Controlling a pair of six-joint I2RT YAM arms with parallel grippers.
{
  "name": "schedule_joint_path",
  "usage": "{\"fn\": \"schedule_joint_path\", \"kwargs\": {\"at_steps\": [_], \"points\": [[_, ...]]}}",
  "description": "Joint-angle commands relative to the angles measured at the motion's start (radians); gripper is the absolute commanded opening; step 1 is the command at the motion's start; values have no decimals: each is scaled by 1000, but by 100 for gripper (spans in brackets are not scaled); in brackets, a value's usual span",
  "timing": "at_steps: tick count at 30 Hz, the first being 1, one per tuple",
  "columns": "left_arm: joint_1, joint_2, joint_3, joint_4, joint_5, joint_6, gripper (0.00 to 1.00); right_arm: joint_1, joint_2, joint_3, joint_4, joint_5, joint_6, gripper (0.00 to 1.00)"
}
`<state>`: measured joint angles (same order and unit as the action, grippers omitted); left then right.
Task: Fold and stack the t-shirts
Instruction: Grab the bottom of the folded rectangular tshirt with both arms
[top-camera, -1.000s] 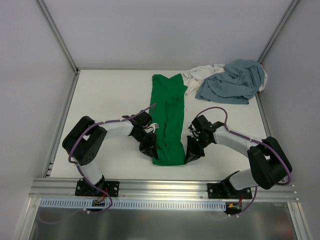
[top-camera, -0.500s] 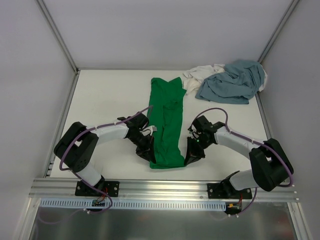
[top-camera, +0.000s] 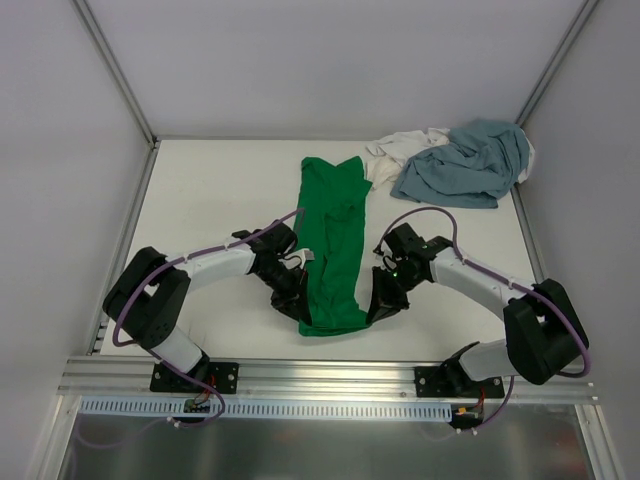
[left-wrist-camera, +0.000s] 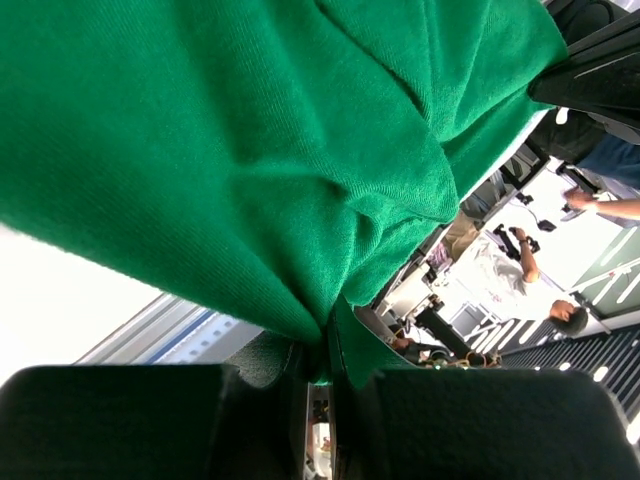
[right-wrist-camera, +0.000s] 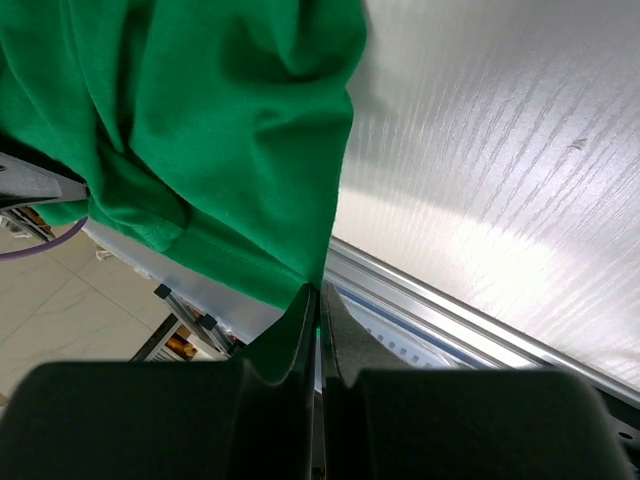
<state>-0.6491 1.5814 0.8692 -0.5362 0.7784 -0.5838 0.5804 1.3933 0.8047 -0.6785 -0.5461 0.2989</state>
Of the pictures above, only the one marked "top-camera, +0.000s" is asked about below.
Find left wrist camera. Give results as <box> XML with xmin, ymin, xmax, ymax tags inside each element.
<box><xmin>297</xmin><ymin>248</ymin><xmax>315</xmax><ymax>266</ymax></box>

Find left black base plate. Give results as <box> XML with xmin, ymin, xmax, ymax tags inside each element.
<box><xmin>149</xmin><ymin>360</ymin><xmax>239</xmax><ymax>394</ymax></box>

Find white slotted cable duct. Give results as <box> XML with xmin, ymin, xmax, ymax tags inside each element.
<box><xmin>79</xmin><ymin>396</ymin><xmax>452</xmax><ymax>423</ymax></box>

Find white t-shirt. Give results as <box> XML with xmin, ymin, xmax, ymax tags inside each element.
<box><xmin>366</xmin><ymin>127</ymin><xmax>536</xmax><ymax>191</ymax></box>

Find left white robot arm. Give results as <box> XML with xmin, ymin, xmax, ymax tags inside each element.
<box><xmin>102</xmin><ymin>221</ymin><xmax>315</xmax><ymax>391</ymax></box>

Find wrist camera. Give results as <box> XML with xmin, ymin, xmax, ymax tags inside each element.
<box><xmin>297</xmin><ymin>248</ymin><xmax>315</xmax><ymax>266</ymax></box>
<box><xmin>383</xmin><ymin>223</ymin><xmax>426</xmax><ymax>257</ymax></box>

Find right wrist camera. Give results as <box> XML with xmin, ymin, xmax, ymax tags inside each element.
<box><xmin>383</xmin><ymin>223</ymin><xmax>426</xmax><ymax>257</ymax></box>

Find aluminium mounting rail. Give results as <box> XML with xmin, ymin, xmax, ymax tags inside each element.
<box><xmin>57</xmin><ymin>355</ymin><xmax>600</xmax><ymax>405</ymax></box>

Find right aluminium frame post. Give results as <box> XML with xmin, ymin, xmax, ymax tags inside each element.
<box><xmin>515</xmin><ymin>0</ymin><xmax>601</xmax><ymax>128</ymax></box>

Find blue-grey t-shirt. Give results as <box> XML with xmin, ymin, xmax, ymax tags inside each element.
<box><xmin>390</xmin><ymin>119</ymin><xmax>535</xmax><ymax>209</ymax></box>

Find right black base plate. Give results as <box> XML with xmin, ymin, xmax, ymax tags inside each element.
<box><xmin>413</xmin><ymin>366</ymin><xmax>505</xmax><ymax>399</ymax></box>

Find green t-shirt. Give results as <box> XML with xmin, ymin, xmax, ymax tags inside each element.
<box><xmin>296</xmin><ymin>156</ymin><xmax>372</xmax><ymax>337</ymax></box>

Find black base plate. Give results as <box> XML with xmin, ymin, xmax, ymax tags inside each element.
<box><xmin>413</xmin><ymin>366</ymin><xmax>505</xmax><ymax>399</ymax></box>
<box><xmin>149</xmin><ymin>360</ymin><xmax>239</xmax><ymax>394</ymax></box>

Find aluminium frame post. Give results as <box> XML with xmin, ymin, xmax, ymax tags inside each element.
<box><xmin>70</xmin><ymin>0</ymin><xmax>156</xmax><ymax>147</ymax></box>
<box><xmin>515</xmin><ymin>0</ymin><xmax>601</xmax><ymax>128</ymax></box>

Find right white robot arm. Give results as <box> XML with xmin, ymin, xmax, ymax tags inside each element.
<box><xmin>367</xmin><ymin>232</ymin><xmax>591</xmax><ymax>397</ymax></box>

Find left aluminium frame post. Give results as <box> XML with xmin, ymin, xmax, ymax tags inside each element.
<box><xmin>70</xmin><ymin>0</ymin><xmax>156</xmax><ymax>147</ymax></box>

